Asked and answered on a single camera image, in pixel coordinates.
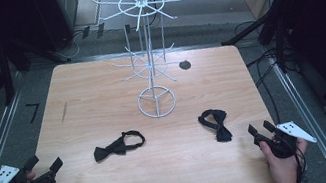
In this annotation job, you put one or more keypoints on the black bow tie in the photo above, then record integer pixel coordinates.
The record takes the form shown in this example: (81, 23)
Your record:
(217, 124)
(116, 146)

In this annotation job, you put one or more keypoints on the person's right hand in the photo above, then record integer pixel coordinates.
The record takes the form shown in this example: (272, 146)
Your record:
(283, 168)

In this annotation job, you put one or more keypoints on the black stand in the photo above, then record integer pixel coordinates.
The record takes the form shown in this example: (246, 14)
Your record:
(15, 60)
(270, 28)

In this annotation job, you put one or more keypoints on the black table grommet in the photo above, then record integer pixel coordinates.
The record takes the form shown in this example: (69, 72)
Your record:
(184, 65)

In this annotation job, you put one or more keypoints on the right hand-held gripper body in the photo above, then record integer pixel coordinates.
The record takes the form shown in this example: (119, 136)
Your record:
(283, 139)

